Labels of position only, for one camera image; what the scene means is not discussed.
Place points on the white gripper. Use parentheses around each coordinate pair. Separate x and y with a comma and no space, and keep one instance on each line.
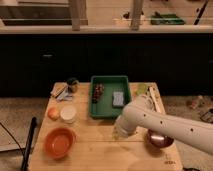
(125,126)

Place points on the yellow banana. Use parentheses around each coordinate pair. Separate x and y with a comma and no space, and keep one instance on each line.
(115,135)

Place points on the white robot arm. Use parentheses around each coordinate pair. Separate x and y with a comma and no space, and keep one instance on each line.
(137,113)

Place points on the dark maroon bowl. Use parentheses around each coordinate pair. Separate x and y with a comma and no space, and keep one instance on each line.
(159,140)

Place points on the orange red bowl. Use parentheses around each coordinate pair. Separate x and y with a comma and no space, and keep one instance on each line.
(58,142)

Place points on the blue sponge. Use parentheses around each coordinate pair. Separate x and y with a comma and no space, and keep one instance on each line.
(118,99)

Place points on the green plastic tray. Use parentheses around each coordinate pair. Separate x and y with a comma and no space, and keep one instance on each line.
(104,108)

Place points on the light green fruit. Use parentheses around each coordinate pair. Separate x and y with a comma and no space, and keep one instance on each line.
(141,89)

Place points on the long wooden utensil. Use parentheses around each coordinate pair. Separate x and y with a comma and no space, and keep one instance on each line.
(152,94)

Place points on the dark grape bunch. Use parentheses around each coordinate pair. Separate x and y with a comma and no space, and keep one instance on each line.
(98,91)

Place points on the white round container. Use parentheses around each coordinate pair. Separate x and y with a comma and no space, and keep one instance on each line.
(68,114)

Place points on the orange fruit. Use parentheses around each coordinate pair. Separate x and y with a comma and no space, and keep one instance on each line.
(53,113)

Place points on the folded cloth and papers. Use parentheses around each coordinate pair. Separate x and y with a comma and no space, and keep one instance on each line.
(61,93)

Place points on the green object on shelf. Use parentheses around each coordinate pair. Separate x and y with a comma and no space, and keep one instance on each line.
(166,19)

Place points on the black cable stand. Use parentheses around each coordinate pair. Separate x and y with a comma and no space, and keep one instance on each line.
(33,125)

